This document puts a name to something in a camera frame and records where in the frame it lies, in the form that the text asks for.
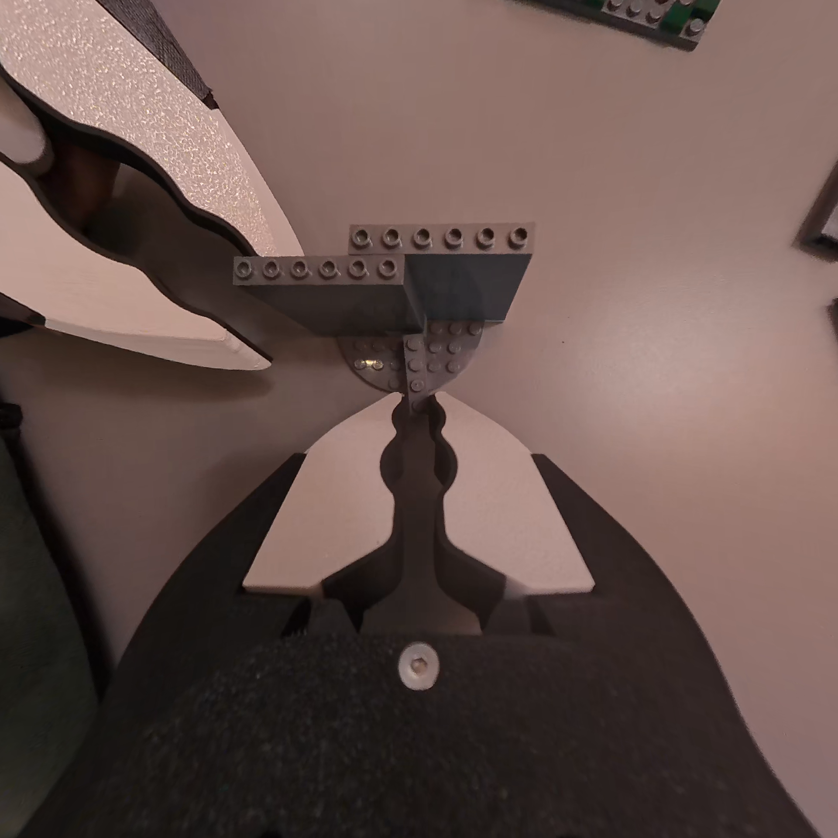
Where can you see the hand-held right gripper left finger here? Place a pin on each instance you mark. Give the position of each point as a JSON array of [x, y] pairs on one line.
[[314, 524]]

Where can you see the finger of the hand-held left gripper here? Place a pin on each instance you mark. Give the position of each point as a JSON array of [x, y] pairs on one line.
[[131, 85], [98, 294]]

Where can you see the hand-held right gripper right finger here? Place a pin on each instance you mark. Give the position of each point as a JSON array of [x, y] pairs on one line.
[[510, 524]]

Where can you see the grey toy brick wall assembly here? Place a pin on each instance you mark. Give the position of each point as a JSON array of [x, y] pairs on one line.
[[366, 301]]

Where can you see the person's left hand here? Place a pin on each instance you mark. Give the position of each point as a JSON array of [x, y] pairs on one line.
[[91, 183]]

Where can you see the grey and green brick build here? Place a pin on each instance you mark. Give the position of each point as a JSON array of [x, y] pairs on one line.
[[654, 16]]

